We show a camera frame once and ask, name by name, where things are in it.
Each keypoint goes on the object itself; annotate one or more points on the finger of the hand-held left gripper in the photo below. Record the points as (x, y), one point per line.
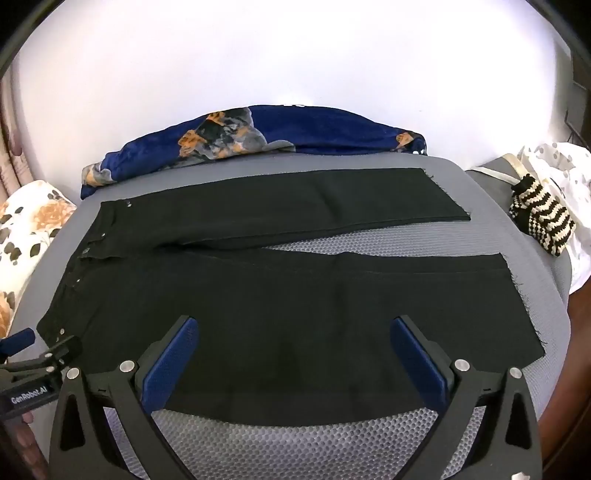
(60, 350)
(16, 345)

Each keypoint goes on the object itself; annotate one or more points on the grey mesh mat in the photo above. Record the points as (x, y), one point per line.
(323, 445)

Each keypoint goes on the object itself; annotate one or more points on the white floral pillow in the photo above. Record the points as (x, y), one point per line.
(32, 217)

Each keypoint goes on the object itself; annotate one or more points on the black pants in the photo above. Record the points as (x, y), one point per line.
(277, 300)

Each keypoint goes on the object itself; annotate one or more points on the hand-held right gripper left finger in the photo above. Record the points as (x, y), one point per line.
(171, 364)

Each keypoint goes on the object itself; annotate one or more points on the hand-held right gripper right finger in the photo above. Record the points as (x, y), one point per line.
(418, 364)

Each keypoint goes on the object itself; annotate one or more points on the white dotted cloth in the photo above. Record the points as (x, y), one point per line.
(570, 168)

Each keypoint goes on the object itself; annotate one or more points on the black cream striped knit bag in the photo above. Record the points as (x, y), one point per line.
(540, 217)

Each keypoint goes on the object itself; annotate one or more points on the pinkish brown curtain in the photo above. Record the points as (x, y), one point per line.
(11, 152)

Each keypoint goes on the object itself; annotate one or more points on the grey mattress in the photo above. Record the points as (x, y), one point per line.
(494, 198)

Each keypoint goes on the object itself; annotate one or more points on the dark stand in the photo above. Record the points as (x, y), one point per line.
(579, 115)

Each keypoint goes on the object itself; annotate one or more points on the blue floral blanket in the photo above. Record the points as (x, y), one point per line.
(323, 129)

